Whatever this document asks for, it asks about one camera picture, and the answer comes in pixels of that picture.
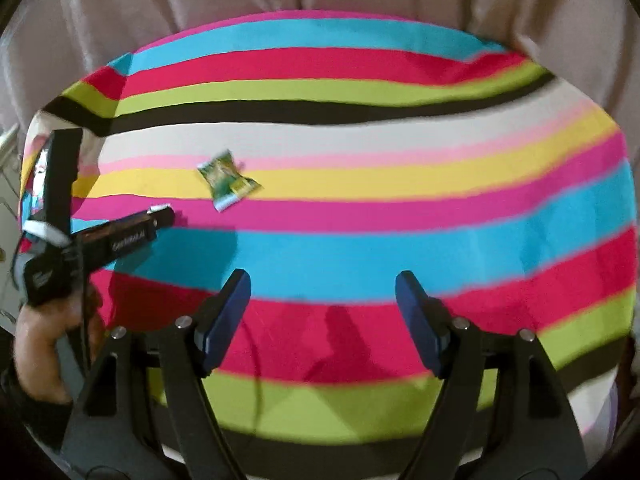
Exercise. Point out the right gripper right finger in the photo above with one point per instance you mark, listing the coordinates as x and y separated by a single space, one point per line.
532 433

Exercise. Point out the person's left hand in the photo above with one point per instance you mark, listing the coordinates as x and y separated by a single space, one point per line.
38 329

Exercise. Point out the rainbow striped cloth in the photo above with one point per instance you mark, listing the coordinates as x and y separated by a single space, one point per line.
381 145

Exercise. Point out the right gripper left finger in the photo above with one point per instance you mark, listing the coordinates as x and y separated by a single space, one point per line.
112 432

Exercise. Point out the green pea snack packet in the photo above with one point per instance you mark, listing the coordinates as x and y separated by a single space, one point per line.
226 184

